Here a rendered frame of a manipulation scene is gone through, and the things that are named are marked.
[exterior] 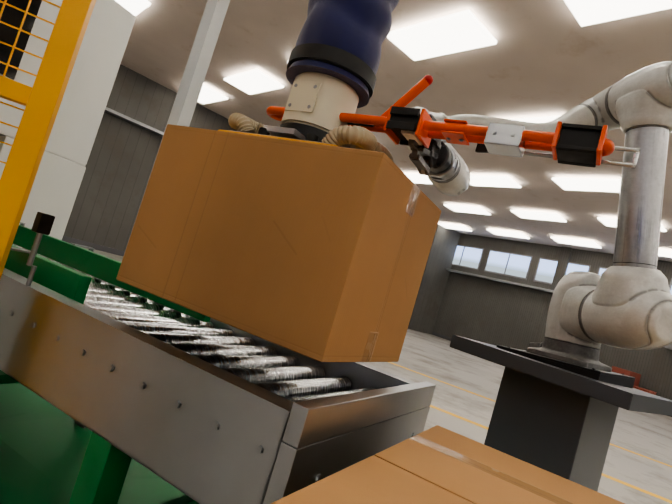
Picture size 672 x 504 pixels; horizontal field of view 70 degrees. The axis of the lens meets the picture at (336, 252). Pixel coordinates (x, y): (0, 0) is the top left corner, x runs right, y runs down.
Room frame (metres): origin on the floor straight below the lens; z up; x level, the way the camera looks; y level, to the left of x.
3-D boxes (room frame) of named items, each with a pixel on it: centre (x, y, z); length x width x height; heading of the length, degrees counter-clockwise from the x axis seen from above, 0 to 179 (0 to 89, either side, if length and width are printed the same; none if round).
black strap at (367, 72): (1.18, 0.14, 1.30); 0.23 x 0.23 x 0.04
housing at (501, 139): (0.95, -0.27, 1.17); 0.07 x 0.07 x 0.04; 61
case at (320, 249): (1.19, 0.13, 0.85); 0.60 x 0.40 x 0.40; 60
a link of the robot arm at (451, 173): (1.25, -0.20, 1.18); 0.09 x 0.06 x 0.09; 61
